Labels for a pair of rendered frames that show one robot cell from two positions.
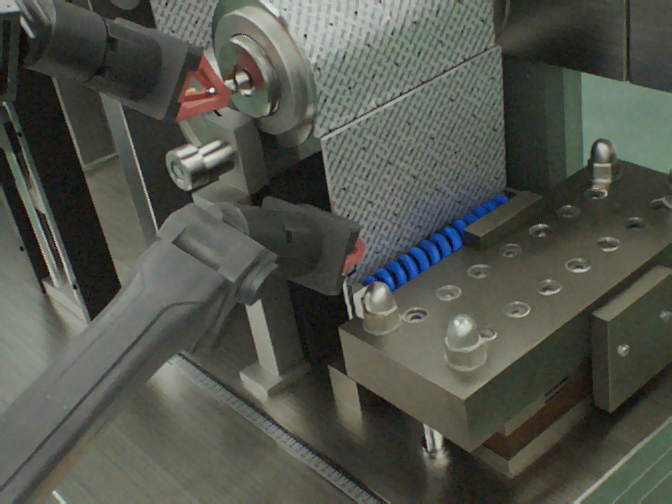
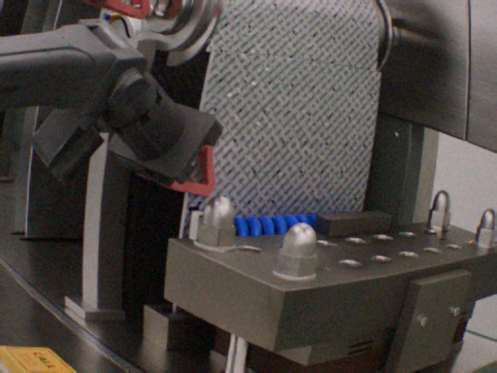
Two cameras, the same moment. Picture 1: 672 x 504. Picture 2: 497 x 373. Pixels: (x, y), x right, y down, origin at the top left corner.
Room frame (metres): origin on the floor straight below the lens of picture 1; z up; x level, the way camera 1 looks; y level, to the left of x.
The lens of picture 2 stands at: (-0.19, 0.03, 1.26)
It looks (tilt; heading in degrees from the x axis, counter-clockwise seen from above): 10 degrees down; 355
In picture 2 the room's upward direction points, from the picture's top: 8 degrees clockwise
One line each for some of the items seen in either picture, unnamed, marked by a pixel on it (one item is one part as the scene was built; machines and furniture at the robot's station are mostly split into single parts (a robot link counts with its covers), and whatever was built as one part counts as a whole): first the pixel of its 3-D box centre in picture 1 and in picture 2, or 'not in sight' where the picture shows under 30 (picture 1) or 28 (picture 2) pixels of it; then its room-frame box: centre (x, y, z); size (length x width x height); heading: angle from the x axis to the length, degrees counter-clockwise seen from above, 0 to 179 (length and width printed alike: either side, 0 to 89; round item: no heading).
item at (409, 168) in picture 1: (423, 174); (291, 147); (0.88, -0.09, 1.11); 0.23 x 0.01 x 0.18; 126
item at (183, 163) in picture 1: (186, 167); not in sight; (0.85, 0.13, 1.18); 0.04 x 0.02 x 0.04; 36
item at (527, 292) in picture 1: (545, 282); (377, 276); (0.81, -0.19, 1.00); 0.40 x 0.16 x 0.06; 126
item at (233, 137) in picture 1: (246, 261); (98, 180); (0.87, 0.10, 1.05); 0.06 x 0.05 x 0.31; 126
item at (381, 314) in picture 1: (379, 303); (217, 221); (0.75, -0.03, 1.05); 0.04 x 0.04 x 0.04
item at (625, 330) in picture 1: (635, 339); (431, 323); (0.75, -0.26, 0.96); 0.10 x 0.03 x 0.11; 126
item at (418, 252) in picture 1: (443, 247); (291, 231); (0.87, -0.10, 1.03); 0.21 x 0.04 x 0.03; 126
